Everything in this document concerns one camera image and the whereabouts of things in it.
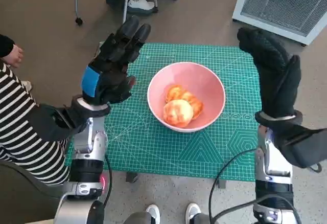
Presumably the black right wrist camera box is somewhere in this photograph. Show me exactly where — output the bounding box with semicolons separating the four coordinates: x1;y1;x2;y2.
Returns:
277;126;327;169

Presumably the round toy bread bun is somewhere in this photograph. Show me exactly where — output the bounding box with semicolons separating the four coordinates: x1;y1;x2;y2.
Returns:
163;100;194;128

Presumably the person's hand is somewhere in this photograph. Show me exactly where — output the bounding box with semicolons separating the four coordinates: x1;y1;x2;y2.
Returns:
6;45;24;69

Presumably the long braided toy bread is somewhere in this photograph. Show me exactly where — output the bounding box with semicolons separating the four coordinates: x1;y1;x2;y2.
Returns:
166;85;204;120

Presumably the large white mesh cabinet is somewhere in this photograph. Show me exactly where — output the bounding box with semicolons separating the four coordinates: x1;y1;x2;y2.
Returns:
231;0;327;46

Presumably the green cutting mat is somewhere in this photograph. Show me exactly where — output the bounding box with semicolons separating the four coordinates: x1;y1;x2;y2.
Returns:
65;42;261;183

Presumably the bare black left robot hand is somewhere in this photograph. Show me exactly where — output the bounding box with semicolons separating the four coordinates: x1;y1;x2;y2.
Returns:
81;15;151;106

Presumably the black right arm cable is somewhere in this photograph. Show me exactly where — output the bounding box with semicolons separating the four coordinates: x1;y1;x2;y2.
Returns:
208;148;259;224

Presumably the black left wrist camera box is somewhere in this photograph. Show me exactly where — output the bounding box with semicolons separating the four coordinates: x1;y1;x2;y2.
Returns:
33;103;87;142

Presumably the grey metal pole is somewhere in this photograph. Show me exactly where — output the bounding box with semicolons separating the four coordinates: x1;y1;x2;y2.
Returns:
122;0;131;25

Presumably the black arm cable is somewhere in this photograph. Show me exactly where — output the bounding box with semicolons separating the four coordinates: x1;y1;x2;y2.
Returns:
102;157;113;207
208;148;259;224

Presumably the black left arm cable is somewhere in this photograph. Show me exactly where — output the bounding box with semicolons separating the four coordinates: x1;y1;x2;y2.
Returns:
102;157;113;207

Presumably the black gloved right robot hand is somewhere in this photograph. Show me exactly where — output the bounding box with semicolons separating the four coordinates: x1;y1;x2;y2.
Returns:
237;27;302;120

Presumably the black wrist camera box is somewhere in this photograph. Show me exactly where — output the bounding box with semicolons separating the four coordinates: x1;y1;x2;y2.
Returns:
33;103;87;142
277;126;327;169

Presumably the pink bowl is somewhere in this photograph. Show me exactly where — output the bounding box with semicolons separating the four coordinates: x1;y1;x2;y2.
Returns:
147;62;226;133

